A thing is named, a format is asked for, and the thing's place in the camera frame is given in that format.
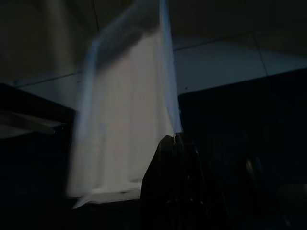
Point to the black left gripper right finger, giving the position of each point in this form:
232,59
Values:
196,191

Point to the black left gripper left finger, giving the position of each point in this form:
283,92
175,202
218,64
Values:
160,187

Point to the dark low furniture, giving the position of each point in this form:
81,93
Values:
244,115

